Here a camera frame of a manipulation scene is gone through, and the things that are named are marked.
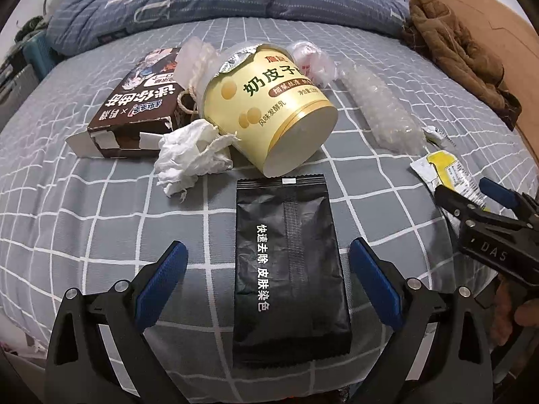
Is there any brown chocolate box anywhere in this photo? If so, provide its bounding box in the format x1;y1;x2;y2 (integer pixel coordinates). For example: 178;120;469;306
65;47;198;158

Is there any blue striped duvet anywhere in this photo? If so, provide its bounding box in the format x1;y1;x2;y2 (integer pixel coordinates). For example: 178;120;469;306
45;0;415;57

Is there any black wet wipe packet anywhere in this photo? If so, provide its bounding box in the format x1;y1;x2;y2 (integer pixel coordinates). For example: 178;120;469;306
233;175;352;360

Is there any clear drawstring pouch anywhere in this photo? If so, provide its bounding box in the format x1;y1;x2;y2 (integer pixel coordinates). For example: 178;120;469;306
175;37;224;127

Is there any yellow and white sachet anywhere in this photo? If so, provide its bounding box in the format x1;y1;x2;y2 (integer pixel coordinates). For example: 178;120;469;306
410;150;491;212

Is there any clear bubble wrap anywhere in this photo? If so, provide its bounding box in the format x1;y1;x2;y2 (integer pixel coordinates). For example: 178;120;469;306
339;61;424;154

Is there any white tissue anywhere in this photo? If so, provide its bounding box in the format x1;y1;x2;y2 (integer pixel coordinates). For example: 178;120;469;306
154;119;241;200

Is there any person's right hand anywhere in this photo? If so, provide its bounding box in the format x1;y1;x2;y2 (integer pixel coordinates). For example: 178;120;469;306
493;280;539;346

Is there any grey suitcase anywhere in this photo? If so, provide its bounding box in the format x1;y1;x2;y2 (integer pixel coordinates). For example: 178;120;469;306
0;65;40;108

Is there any brown quilted jacket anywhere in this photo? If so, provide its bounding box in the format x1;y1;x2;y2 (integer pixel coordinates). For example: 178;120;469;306
400;0;523;131

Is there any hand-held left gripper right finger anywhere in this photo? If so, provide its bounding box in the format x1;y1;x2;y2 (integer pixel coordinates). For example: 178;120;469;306
349;236;495;404

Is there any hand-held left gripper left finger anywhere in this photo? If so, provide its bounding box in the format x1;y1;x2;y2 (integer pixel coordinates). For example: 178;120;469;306
44;240;189;404

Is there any grey checked bedsheet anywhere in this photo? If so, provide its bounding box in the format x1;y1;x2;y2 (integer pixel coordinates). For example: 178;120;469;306
0;17;539;404

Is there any yellow yogurt tub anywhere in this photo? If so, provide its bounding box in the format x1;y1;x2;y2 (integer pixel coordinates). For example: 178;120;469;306
201;43;339;177

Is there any wooden headboard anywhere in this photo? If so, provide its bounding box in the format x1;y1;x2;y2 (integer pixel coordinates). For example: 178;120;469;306
425;0;539;165

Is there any teal suitcase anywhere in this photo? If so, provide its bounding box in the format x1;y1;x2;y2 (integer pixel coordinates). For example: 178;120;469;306
23;31;57;80

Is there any small red-print plastic bag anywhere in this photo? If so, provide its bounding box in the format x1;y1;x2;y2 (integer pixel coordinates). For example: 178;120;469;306
290;41;338;89

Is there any small white torn wrapper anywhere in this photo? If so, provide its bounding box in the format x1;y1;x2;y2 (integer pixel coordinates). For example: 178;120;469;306
423;126;457;148

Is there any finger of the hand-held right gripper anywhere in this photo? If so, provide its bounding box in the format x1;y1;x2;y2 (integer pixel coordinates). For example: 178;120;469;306
435;184;485;222
479;177;539;228

